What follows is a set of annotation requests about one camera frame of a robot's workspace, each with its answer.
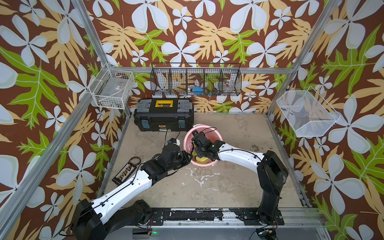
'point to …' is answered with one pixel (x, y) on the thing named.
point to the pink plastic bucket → (211, 133)
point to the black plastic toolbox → (166, 114)
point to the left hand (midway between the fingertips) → (194, 155)
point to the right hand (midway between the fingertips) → (200, 145)
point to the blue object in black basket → (198, 90)
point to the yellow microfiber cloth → (196, 159)
